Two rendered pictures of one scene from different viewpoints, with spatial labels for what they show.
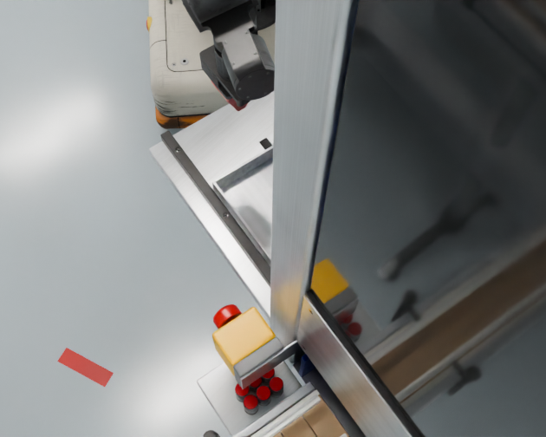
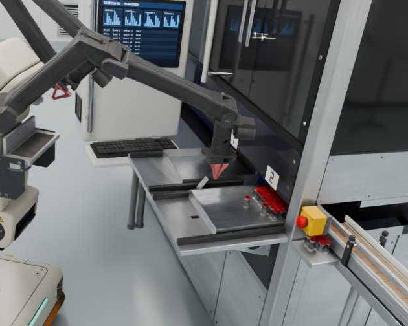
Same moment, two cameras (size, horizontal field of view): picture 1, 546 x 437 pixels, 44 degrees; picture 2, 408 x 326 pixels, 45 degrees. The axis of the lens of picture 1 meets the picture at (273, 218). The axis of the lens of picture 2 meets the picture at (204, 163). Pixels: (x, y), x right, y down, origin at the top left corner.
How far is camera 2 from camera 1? 1.53 m
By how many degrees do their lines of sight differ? 62
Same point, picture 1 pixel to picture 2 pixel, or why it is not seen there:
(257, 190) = (219, 225)
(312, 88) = (355, 44)
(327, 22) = (363, 21)
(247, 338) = (316, 211)
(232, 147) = (192, 226)
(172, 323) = not seen: outside the picture
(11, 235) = not seen: outside the picture
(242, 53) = (249, 120)
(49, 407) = not seen: outside the picture
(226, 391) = (317, 257)
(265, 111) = (175, 212)
